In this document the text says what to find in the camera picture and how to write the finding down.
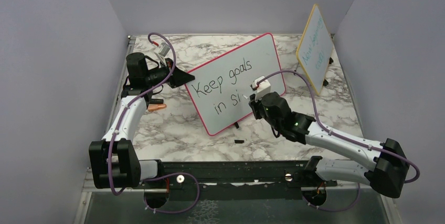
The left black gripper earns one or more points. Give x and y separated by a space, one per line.
179 77

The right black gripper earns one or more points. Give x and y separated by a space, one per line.
255 105

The pink framed whiteboard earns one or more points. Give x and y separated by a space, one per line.
219 84

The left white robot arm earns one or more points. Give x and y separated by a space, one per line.
114 162

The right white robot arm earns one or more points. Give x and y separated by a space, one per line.
380 165

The yellow framed whiteboard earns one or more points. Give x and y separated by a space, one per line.
315 49

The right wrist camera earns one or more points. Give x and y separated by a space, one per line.
260 86

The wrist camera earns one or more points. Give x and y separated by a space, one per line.
260 86
161 52

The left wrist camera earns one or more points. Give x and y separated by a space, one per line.
161 52

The black mounting rail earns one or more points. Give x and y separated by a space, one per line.
187 181

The aluminium frame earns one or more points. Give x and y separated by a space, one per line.
88 182

